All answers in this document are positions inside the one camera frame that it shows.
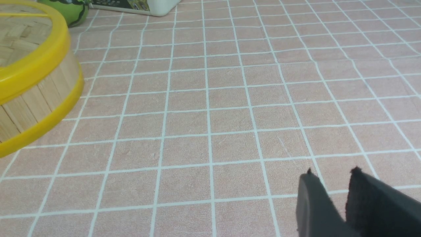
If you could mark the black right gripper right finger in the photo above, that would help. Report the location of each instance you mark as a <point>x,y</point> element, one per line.
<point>375,209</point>

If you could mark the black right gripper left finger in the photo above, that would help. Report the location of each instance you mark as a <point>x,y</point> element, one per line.
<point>316,215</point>

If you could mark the green lid white toolbox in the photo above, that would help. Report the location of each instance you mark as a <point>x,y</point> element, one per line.
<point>157,8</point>

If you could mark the bamboo steamer basket yellow rim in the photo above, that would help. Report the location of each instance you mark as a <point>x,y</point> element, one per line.
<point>43,106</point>

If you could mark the pink checkered tablecloth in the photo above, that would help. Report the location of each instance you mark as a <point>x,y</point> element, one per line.
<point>199,123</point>

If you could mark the green toy watermelon ball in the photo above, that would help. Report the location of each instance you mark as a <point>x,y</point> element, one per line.
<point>74,11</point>

